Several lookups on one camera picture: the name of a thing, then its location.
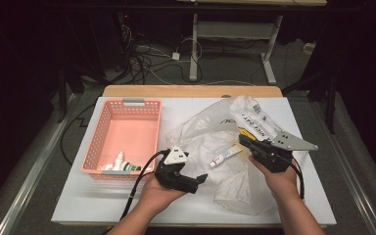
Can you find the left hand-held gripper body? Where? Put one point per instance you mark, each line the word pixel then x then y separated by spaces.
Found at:
pixel 176 156

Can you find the white power adapter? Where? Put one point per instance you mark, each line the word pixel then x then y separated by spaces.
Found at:
pixel 176 56

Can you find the person's right hand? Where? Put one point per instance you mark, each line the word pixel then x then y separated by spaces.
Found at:
pixel 282 182

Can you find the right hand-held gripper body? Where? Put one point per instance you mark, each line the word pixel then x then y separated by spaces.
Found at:
pixel 290 143

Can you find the metal floor rail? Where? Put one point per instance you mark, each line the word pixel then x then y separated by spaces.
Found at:
pixel 349 176
pixel 32 173

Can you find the small green label bottle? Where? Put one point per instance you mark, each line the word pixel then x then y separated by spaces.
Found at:
pixel 132 167

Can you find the white table mat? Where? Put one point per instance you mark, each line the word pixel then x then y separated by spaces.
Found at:
pixel 88 202

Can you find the black metal stand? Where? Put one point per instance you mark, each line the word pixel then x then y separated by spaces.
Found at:
pixel 62 98

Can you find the white ointment tube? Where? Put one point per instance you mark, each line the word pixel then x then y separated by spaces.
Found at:
pixel 225 156

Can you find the white dropper bottle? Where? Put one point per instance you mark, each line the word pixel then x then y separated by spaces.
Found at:
pixel 119 161

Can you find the clear plastic bag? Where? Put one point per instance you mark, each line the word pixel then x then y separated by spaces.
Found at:
pixel 228 192

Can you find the white metal desk frame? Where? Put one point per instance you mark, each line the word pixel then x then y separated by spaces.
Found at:
pixel 231 30

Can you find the pink plastic basket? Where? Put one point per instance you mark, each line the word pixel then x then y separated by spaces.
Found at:
pixel 127 130

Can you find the person's left hand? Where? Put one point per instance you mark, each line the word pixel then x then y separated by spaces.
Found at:
pixel 160 197

